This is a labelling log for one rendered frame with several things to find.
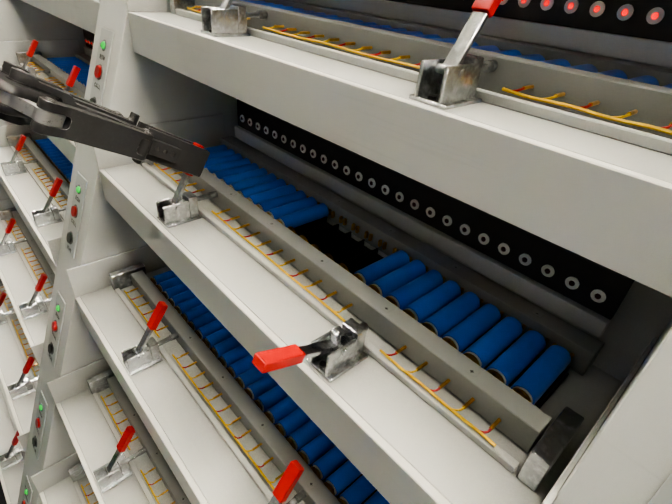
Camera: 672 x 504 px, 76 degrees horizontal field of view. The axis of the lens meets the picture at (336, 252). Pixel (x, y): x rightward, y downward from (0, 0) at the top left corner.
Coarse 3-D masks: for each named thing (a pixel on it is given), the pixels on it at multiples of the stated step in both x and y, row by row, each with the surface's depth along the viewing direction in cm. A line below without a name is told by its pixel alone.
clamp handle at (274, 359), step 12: (336, 336) 31; (276, 348) 28; (288, 348) 28; (300, 348) 29; (312, 348) 30; (324, 348) 30; (336, 348) 31; (252, 360) 27; (264, 360) 26; (276, 360) 27; (288, 360) 27; (300, 360) 28; (264, 372) 26
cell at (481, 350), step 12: (504, 324) 35; (516, 324) 35; (492, 336) 34; (504, 336) 34; (516, 336) 35; (468, 348) 33; (480, 348) 33; (492, 348) 33; (504, 348) 34; (480, 360) 32
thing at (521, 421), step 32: (192, 192) 52; (224, 192) 50; (256, 224) 45; (288, 256) 42; (320, 256) 40; (352, 288) 37; (384, 320) 34; (384, 352) 33; (416, 352) 33; (448, 352) 31; (448, 384) 31; (480, 384) 29; (512, 416) 27; (544, 416) 27
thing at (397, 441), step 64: (192, 128) 64; (128, 192) 53; (192, 256) 43; (384, 256) 46; (256, 320) 36; (320, 320) 37; (576, 320) 35; (320, 384) 31; (384, 384) 31; (576, 384) 33; (384, 448) 27; (448, 448) 28; (512, 448) 28; (576, 448) 28
